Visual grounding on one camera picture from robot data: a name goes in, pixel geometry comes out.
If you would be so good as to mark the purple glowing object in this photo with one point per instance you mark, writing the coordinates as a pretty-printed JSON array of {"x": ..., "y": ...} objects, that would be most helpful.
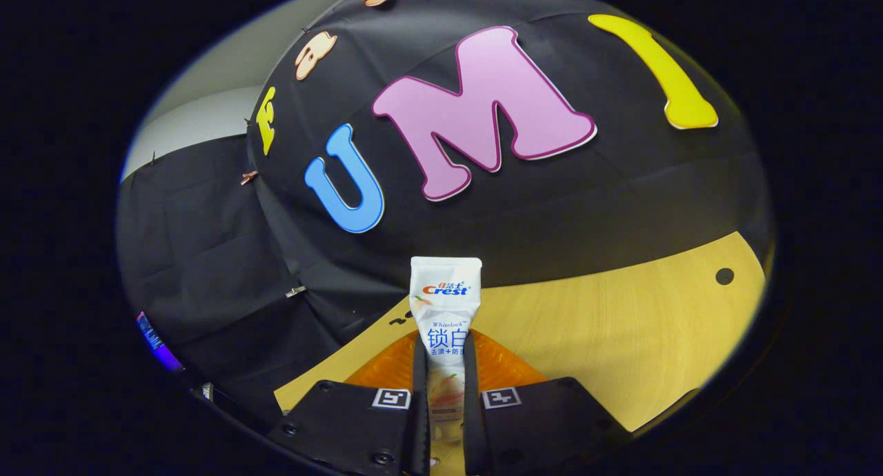
[{"x": 159, "y": 341}]

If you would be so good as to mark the white toothpaste tube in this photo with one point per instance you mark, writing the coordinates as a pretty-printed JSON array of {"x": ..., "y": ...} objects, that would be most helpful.
[{"x": 445, "y": 303}]

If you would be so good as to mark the black backdrop cloth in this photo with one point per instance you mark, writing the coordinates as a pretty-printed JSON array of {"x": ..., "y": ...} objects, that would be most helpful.
[{"x": 207, "y": 255}]

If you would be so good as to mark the copper metal clip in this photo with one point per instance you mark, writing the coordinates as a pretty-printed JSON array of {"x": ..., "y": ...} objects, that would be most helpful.
[{"x": 248, "y": 178}]

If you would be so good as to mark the wooden desktop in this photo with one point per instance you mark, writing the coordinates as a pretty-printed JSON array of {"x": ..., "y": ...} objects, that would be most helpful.
[{"x": 621, "y": 338}]

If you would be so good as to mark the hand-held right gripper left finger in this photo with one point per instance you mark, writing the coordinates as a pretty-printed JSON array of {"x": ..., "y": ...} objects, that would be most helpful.
[{"x": 420, "y": 407}]

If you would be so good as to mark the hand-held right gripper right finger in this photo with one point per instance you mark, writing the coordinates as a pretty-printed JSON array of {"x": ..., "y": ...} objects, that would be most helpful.
[{"x": 472, "y": 421}]

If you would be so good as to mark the silver metal clip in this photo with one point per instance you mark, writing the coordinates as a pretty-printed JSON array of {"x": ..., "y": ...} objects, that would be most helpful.
[{"x": 296, "y": 291}]

